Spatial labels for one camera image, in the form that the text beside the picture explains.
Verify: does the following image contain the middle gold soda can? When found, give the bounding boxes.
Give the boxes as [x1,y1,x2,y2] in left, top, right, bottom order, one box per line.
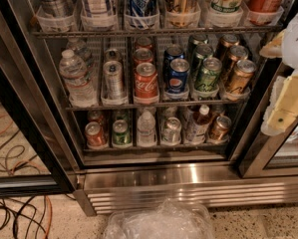
[221,45,250,80]

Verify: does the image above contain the orange floor cable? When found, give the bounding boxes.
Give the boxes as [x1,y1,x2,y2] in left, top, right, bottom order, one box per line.
[0,114,53,239]

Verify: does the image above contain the black floor cables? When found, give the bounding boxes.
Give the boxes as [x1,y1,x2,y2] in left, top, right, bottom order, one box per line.
[0,129,48,239]

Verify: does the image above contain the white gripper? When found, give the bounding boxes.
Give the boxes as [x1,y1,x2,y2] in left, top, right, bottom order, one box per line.
[259,13,298,136]

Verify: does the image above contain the front gold soda can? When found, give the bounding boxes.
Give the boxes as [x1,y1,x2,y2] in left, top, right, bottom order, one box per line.
[224,60,256,95]

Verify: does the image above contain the blue pepsi can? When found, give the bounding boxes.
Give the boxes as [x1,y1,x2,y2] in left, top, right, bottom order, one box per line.
[162,44,184,81]
[166,58,189,94]

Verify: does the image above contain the front green soda can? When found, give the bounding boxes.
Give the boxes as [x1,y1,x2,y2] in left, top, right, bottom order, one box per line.
[194,57,222,92]

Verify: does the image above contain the rear blue pepsi can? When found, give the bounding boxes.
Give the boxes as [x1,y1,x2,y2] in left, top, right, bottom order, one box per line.
[162,44,184,81]

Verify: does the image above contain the front silver slim can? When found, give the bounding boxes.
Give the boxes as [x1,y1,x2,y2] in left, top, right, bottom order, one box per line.
[104,61,125,100]

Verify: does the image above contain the bottom shelf green can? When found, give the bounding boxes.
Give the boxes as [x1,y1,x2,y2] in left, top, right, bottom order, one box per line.
[113,119,131,146]

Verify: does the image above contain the crumpled clear plastic bag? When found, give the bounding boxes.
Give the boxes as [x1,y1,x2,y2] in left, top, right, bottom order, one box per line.
[103,199,215,239]

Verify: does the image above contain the clear water bottle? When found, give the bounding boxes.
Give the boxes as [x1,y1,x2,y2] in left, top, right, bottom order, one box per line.
[66,38,94,69]
[59,50,97,108]

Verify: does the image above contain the front blue pepsi can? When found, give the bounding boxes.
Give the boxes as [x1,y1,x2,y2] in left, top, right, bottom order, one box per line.
[166,58,189,94]

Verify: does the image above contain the bottom shelf red can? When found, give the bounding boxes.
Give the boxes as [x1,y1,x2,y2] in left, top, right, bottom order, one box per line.
[85,121,107,147]

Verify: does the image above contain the red coke can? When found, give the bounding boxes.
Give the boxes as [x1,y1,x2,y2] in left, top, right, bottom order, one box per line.
[133,48,153,66]
[135,63,157,99]
[135,36,153,51]

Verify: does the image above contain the rear gold soda can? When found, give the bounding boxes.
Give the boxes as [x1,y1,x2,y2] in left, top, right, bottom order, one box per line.
[215,34,240,61]

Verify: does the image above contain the bottom shelf gold can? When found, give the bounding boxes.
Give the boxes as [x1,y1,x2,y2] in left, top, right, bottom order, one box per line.
[208,116,231,140]

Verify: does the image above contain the middle green soda can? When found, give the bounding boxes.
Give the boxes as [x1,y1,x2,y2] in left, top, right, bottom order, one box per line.
[191,44,213,78]

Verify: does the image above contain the stainless steel fridge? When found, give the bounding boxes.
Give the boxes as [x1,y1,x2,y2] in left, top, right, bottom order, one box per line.
[0,0,298,217]

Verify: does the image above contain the gold soda can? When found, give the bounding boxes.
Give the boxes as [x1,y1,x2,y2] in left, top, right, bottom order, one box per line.
[221,45,250,80]
[215,34,240,61]
[224,60,256,95]

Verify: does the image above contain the front clear water bottle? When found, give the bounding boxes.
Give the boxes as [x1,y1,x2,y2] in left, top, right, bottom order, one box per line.
[59,50,97,108]

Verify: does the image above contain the bottom shelf silver can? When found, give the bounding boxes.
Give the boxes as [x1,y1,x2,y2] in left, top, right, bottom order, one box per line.
[161,117,181,144]

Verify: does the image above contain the silver slim can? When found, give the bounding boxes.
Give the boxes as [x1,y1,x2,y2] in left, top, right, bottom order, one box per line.
[104,48,123,63]
[104,61,125,100]

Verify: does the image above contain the rear clear water bottle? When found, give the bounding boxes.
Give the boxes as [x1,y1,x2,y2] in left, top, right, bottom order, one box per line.
[66,38,94,69]

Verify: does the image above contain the bottom shelf water bottle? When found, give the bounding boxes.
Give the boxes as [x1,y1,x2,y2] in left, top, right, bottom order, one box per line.
[138,111,155,146]

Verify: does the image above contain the bottom shelf tea bottle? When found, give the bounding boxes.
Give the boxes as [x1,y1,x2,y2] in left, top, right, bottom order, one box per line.
[185,105,211,144]

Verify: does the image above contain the rear silver slim can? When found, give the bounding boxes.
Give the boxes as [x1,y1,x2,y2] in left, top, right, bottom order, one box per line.
[104,48,123,63]

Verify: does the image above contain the rear green soda can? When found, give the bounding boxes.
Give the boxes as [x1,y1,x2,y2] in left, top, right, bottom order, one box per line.
[187,34,208,55]

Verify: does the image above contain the green soda can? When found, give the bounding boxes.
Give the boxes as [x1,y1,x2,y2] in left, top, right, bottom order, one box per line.
[187,34,208,55]
[194,57,222,92]
[191,44,213,78]

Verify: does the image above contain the glass fridge door left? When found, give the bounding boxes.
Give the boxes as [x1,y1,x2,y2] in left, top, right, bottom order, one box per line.
[0,0,77,197]

